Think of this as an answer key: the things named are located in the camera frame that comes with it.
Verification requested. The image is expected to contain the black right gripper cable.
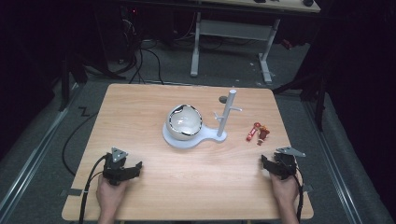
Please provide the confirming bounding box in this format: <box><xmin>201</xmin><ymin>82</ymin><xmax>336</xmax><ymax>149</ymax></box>
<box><xmin>293</xmin><ymin>167</ymin><xmax>305</xmax><ymax>224</ymax></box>

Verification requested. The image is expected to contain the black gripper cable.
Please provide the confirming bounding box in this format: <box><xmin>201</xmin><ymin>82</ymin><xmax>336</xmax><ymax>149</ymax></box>
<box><xmin>293</xmin><ymin>167</ymin><xmax>305</xmax><ymax>224</ymax></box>
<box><xmin>78</xmin><ymin>154</ymin><xmax>107</xmax><ymax>224</ymax></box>

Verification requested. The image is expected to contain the black metal stand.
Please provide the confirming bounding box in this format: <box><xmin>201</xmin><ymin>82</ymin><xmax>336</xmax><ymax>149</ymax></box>
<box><xmin>272</xmin><ymin>40</ymin><xmax>331</xmax><ymax>132</ymax></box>
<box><xmin>58</xmin><ymin>52</ymin><xmax>89</xmax><ymax>112</ymax></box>

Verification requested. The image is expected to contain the white-legged background desk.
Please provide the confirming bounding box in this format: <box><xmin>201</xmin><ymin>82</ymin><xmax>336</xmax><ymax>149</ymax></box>
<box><xmin>189</xmin><ymin>0</ymin><xmax>322</xmax><ymax>84</ymax></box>

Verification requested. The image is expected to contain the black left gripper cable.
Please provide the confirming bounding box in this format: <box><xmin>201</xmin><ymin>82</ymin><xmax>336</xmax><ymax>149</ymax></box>
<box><xmin>78</xmin><ymin>154</ymin><xmax>107</xmax><ymax>224</ymax></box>

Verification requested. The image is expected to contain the bundle of black cables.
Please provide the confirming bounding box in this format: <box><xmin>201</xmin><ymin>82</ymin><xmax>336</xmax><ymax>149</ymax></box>
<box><xmin>106</xmin><ymin>6</ymin><xmax>165</xmax><ymax>86</ymax></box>

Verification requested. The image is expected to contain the person's right hand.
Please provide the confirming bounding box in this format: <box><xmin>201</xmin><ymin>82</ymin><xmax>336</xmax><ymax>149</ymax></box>
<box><xmin>269</xmin><ymin>172</ymin><xmax>301</xmax><ymax>207</ymax></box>

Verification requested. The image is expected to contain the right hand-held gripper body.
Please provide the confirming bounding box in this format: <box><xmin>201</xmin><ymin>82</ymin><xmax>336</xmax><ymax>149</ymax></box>
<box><xmin>273</xmin><ymin>146</ymin><xmax>306</xmax><ymax>181</ymax></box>

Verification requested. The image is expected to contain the wooden table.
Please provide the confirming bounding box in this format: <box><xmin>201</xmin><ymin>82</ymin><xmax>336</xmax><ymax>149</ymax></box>
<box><xmin>61</xmin><ymin>82</ymin><xmax>315</xmax><ymax>222</ymax></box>

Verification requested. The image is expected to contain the red toy keychain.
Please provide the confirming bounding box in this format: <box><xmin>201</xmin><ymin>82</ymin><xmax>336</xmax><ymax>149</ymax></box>
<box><xmin>246</xmin><ymin>121</ymin><xmax>272</xmax><ymax>147</ymax></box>

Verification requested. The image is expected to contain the person's left hand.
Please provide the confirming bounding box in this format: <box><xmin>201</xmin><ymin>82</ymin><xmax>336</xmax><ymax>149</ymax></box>
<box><xmin>95</xmin><ymin>174</ymin><xmax>129</xmax><ymax>217</ymax></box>

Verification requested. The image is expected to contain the white ceramic bowl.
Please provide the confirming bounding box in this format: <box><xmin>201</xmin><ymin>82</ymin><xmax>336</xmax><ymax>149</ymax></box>
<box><xmin>165</xmin><ymin>104</ymin><xmax>204</xmax><ymax>141</ymax></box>

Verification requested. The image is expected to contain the metal floor rail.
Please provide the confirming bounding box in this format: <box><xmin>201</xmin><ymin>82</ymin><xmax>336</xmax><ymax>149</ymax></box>
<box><xmin>302</xmin><ymin>99</ymin><xmax>365</xmax><ymax>224</ymax></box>
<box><xmin>0</xmin><ymin>81</ymin><xmax>82</xmax><ymax>218</ymax></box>

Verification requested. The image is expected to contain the black floor cable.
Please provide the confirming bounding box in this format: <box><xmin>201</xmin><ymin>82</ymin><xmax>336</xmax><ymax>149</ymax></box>
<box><xmin>61</xmin><ymin>111</ymin><xmax>100</xmax><ymax>177</ymax></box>

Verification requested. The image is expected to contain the white rack stand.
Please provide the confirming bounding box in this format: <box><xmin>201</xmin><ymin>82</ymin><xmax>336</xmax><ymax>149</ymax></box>
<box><xmin>162</xmin><ymin>89</ymin><xmax>244</xmax><ymax>149</ymax></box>

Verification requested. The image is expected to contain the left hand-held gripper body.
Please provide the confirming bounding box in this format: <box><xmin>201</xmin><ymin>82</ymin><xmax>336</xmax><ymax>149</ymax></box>
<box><xmin>102</xmin><ymin>147</ymin><xmax>138</xmax><ymax>187</ymax></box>

